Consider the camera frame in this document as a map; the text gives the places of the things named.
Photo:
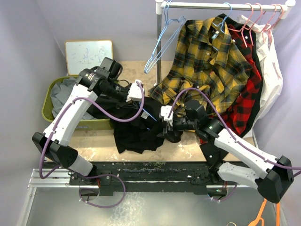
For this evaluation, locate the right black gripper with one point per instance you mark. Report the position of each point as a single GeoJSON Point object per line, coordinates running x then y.
{"type": "Point", "coordinates": [167, 134]}

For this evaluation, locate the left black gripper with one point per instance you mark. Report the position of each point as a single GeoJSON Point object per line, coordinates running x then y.
{"type": "Point", "coordinates": [129, 104]}

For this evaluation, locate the light blue wire hanger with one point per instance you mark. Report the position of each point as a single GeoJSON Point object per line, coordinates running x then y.
{"type": "Point", "coordinates": [148, 120]}

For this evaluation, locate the black t-shirt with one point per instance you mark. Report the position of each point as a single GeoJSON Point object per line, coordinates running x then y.
{"type": "Point", "coordinates": [132, 135]}

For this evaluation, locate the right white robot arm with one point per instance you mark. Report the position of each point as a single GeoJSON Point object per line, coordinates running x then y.
{"type": "Point", "coordinates": [269, 175]}

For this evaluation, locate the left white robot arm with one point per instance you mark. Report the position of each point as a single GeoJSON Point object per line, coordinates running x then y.
{"type": "Point", "coordinates": [53, 142]}

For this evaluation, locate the grey shirt in bin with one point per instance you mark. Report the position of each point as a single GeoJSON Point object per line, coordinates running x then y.
{"type": "Point", "coordinates": [60, 93]}

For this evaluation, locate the red black plaid shirt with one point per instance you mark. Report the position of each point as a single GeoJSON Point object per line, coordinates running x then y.
{"type": "Point", "coordinates": [241, 114]}

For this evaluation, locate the yellow plaid shirt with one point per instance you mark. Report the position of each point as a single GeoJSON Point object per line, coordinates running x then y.
{"type": "Point", "coordinates": [206, 58]}

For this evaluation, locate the white shirt on rack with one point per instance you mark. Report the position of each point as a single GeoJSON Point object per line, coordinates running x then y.
{"type": "Point", "coordinates": [272, 76]}

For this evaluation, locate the orange plastic hanger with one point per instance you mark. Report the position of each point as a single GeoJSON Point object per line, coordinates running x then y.
{"type": "Point", "coordinates": [259, 217]}

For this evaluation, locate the blue hanger holding plaid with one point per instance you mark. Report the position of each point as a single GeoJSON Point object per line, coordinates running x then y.
{"type": "Point", "coordinates": [221, 24]}

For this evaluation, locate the pink hanger middle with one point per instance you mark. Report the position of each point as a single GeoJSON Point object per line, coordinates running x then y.
{"type": "Point", "coordinates": [261, 14]}

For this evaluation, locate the green plastic laundry bin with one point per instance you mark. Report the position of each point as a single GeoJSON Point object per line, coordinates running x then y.
{"type": "Point", "coordinates": [87, 123]}

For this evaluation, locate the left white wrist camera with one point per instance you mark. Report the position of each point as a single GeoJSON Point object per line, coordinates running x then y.
{"type": "Point", "coordinates": [136, 91]}

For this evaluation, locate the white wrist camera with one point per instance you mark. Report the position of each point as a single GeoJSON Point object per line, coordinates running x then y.
{"type": "Point", "coordinates": [136, 91]}
{"type": "Point", "coordinates": [166, 114]}

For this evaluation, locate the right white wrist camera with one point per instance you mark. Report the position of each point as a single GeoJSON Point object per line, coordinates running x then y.
{"type": "Point", "coordinates": [166, 114]}

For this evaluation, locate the small whiteboard yellow frame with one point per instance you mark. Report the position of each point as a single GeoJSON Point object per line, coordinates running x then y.
{"type": "Point", "coordinates": [81, 54]}

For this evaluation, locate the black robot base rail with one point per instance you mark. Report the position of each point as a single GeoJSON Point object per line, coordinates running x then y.
{"type": "Point", "coordinates": [155, 177]}

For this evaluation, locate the aluminium extrusion frame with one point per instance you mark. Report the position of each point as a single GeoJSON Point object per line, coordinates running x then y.
{"type": "Point", "coordinates": [57, 179]}

